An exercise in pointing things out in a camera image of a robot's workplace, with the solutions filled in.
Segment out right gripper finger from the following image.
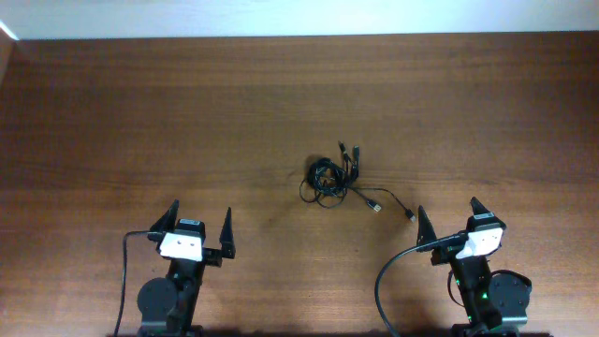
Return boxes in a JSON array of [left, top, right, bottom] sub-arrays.
[[469, 197, 506, 230], [416, 205, 437, 252]]

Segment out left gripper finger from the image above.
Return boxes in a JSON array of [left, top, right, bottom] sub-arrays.
[[150, 199, 180, 232], [219, 208, 236, 258]]

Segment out black usb cables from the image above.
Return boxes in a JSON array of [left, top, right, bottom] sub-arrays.
[[298, 139, 416, 223]]

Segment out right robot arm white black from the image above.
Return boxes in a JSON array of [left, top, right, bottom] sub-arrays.
[[416, 198, 533, 336]]

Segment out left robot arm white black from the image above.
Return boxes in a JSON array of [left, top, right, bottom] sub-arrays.
[[137, 200, 236, 337]]

